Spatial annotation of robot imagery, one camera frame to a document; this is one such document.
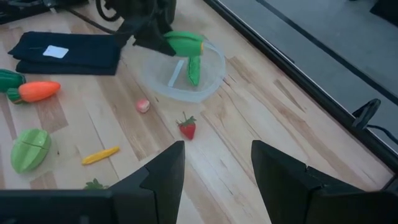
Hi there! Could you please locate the red toy strawberry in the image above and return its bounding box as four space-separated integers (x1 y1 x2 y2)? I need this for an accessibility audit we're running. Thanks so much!
83 177 110 190
176 111 198 141

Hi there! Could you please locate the folded navy cloth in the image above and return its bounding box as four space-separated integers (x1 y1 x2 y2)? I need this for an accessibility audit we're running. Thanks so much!
7 30 123 77

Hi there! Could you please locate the dark green toy bell pepper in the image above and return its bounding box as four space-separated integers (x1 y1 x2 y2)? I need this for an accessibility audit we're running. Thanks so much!
0 68 27 93

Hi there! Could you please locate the clear plastic tupperware container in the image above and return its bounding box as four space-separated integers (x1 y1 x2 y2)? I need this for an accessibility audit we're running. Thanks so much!
136 39 226 104

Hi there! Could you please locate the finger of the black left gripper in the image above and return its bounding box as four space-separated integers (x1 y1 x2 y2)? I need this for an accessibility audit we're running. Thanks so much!
133 29 177 57

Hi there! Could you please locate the thin black cable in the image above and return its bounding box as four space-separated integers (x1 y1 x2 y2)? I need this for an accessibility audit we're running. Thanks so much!
366 123 398 138

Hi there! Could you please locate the black cable hook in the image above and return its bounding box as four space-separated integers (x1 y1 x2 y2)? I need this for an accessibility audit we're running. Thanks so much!
352 98 382 130

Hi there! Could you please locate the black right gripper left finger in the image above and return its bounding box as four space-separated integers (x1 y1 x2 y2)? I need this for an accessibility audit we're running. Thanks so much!
108 140 186 224

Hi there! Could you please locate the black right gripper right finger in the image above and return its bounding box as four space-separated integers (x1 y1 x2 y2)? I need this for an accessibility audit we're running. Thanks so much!
251 139 364 224

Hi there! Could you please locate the orange toy carrot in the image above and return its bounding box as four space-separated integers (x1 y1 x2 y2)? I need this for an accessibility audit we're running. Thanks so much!
6 80 62 105

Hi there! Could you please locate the black aluminium table frame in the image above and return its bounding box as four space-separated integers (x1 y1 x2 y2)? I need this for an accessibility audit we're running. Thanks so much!
203 0 398 187

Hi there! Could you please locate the small yellow toy chili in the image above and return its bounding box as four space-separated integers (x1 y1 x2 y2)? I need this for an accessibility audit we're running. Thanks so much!
81 146 121 166

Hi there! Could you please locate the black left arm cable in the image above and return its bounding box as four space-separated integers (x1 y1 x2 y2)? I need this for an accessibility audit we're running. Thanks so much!
63 0 126 35

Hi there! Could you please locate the light green leafy toy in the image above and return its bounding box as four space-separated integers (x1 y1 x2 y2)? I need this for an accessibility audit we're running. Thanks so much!
10 128 52 174

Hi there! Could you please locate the green toy corn cob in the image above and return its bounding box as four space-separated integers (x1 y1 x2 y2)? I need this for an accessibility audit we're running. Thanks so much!
164 30 205 58

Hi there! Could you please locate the green toy pea pod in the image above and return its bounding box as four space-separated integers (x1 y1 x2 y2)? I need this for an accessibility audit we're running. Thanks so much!
186 55 201 87

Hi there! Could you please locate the small pink toy fruit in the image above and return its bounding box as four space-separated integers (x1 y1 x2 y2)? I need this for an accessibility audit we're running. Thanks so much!
136 98 150 114

